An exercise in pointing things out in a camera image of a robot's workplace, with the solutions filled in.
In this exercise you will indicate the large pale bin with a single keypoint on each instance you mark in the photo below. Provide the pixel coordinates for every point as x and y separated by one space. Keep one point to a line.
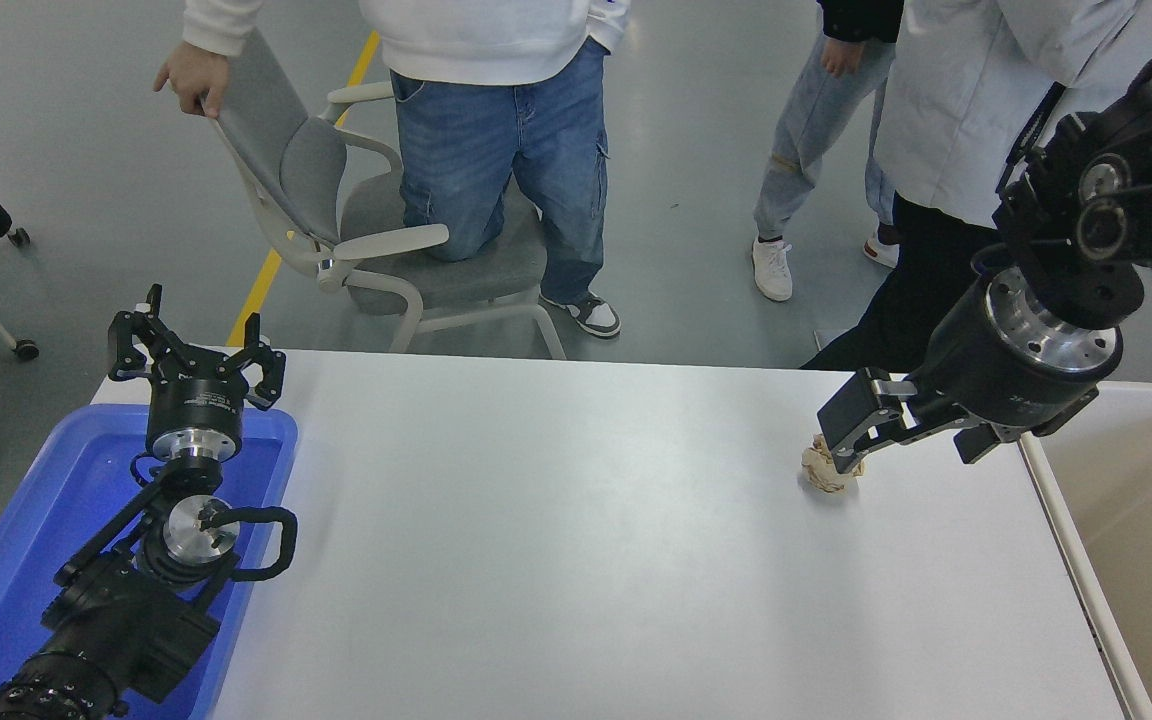
1146 520

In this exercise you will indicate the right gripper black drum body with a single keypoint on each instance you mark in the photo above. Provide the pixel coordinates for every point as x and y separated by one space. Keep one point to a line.
986 385

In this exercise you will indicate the tan paper ball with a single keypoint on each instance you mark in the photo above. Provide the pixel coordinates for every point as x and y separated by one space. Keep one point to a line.
821 472

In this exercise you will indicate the blue plastic tray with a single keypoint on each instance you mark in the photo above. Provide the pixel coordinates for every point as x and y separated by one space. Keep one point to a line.
46 500

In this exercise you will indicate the grey office chair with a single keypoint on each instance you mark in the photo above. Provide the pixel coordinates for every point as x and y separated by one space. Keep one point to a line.
311 165

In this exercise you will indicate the silver floor plate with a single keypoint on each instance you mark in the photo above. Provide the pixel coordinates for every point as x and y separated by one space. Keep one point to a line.
826 338

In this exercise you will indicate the person's hand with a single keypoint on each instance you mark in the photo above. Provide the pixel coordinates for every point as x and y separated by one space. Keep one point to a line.
196 75
843 55

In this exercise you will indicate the person's forearm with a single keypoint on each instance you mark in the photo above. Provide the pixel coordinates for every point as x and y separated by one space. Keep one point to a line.
221 22

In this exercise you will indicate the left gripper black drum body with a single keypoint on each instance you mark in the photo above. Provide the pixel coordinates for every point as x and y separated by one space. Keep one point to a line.
194 400

